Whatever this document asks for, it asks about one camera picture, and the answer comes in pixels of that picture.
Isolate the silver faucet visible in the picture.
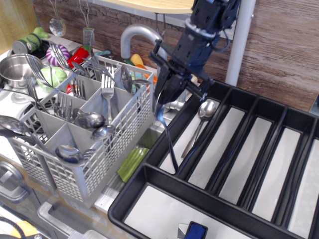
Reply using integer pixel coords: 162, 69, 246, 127
120, 24, 187, 112

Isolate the beige sponge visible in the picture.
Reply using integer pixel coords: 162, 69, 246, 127
191, 74, 198, 85

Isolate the steel fork in basket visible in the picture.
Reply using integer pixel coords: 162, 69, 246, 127
101, 67, 114, 124

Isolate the purple white toy ball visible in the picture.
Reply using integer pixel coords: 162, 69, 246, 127
46, 44, 70, 67

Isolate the serving spoon basket left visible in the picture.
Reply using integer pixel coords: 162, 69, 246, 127
0, 115, 50, 154

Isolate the grey plastic cutlery basket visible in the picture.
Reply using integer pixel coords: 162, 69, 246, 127
9, 66, 153, 208

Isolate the spoon in tray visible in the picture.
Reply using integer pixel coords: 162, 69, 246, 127
181, 98, 217, 160

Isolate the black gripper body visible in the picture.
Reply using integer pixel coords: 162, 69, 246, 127
150, 31, 214, 96

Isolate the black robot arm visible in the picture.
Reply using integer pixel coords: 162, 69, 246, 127
150, 0, 240, 105

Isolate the large spoon basket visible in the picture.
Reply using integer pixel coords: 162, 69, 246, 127
74, 112, 106, 129
121, 65, 151, 94

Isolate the red toy pepper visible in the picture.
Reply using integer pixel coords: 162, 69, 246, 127
67, 46, 90, 68

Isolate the large spoon basket middle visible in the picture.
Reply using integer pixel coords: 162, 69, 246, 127
74, 112, 106, 129

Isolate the white metal post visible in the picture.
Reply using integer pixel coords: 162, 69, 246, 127
225, 0, 256, 86

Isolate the green toy cabbage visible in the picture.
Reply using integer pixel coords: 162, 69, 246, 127
36, 67, 67, 92

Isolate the green sponge in sink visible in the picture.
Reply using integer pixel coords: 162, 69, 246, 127
118, 148, 149, 183

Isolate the wooden shelf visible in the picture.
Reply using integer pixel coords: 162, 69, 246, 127
103, 0, 194, 14

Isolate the hanging strainer ladle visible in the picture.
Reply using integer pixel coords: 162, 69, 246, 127
49, 0, 67, 37

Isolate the blue object in tray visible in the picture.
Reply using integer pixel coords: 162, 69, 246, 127
177, 221, 208, 239

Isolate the small steel spoon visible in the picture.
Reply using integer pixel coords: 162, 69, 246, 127
155, 92, 179, 173

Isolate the spoon basket front middle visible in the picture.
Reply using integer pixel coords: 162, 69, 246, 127
90, 124, 116, 141

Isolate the hanging metal grater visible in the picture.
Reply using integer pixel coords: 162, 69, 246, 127
83, 27, 95, 49

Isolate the spoon basket front corner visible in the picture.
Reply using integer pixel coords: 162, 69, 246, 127
55, 145, 96, 166

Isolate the steel pot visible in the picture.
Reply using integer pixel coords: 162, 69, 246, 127
0, 54, 36, 89

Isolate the yellow toy vegetable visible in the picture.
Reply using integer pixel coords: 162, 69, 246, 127
130, 54, 144, 66

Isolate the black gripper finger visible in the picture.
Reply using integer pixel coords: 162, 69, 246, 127
155, 64, 188, 105
200, 79, 215, 102

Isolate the forks cluster basket left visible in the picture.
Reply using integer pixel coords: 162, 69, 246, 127
53, 92, 72, 122

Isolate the large spoon basket back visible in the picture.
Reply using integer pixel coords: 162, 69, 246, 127
121, 65, 151, 94

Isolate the green toy can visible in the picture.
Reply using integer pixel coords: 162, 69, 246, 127
12, 27, 49, 54

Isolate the black cutlery tray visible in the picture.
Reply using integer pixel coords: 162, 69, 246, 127
108, 82, 319, 239

